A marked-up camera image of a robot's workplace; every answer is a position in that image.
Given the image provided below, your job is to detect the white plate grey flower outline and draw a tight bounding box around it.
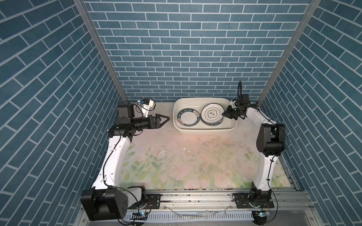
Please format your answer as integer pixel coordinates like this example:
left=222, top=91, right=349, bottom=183
left=200, top=103, right=224, bottom=122

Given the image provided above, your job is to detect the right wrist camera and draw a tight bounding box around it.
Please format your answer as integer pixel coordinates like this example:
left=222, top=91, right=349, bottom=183
left=232, top=81, right=250, bottom=108

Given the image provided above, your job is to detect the left corner aluminium post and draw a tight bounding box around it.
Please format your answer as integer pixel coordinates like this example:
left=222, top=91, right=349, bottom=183
left=74, top=0, right=128, bottom=101

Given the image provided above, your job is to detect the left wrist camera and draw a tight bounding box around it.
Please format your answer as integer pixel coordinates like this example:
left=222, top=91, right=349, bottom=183
left=138, top=98, right=156, bottom=118

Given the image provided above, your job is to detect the corner aluminium post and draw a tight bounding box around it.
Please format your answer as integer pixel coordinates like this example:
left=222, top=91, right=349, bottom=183
left=74, top=0, right=128, bottom=101
left=257, top=0, right=321, bottom=105

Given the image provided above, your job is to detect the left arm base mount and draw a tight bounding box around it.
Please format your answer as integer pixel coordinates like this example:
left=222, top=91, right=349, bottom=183
left=132, top=194, right=161, bottom=210

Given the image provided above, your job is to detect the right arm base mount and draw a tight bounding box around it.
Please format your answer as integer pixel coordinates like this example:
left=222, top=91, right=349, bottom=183
left=232, top=192, right=274, bottom=209

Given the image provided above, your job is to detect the right corner aluminium post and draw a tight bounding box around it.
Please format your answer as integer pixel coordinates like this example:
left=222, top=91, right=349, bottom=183
left=257, top=0, right=321, bottom=105

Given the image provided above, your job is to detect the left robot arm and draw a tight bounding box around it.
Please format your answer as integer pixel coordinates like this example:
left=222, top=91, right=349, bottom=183
left=80, top=98, right=170, bottom=226

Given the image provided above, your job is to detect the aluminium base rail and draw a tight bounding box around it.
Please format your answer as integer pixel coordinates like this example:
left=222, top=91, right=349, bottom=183
left=75, top=188, right=322, bottom=226

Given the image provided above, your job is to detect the white plastic bin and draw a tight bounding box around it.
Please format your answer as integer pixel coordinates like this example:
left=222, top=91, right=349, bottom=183
left=173, top=98, right=238, bottom=135

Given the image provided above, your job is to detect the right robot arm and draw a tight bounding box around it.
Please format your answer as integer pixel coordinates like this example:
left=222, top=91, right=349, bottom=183
left=222, top=100, right=286, bottom=208

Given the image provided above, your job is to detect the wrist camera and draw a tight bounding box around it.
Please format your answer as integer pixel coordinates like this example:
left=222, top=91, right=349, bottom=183
left=138, top=98, right=156, bottom=118
left=232, top=81, right=250, bottom=108

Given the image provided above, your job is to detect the green rim plate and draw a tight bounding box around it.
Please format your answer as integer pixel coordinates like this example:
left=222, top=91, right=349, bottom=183
left=201, top=118, right=223, bottom=126
left=177, top=108, right=200, bottom=127

